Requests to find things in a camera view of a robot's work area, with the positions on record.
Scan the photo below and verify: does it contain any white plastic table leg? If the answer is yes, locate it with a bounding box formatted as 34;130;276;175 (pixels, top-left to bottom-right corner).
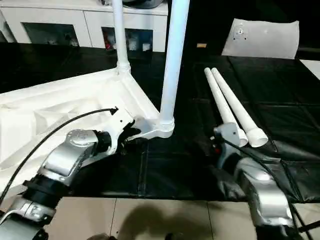
210;67;270;149
111;0;132;76
158;0;191;139
203;67;249;149

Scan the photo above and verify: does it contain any black work mat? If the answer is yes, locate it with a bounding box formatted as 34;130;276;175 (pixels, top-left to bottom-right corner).
0;41;320;204

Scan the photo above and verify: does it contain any white plastic table top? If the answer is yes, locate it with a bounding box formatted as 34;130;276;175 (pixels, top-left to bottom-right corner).
0;67;176;197

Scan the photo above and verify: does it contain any black metal stand leg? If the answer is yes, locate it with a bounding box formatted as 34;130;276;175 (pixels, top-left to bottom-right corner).
299;220;320;234

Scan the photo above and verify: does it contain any white flat panel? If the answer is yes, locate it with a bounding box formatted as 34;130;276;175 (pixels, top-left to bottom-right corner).
221;18;301;61

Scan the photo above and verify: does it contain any white flat sheet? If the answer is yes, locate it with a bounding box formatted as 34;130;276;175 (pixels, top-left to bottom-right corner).
300;59;320;82

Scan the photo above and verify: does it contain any white cabinet with glass doors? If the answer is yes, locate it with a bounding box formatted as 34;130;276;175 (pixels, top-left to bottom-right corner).
0;0;170;54

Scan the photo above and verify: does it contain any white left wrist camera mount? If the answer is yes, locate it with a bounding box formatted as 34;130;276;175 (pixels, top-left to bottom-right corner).
102;107;136;157

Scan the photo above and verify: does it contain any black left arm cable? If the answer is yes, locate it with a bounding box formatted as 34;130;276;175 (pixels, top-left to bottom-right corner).
0;107;120;202

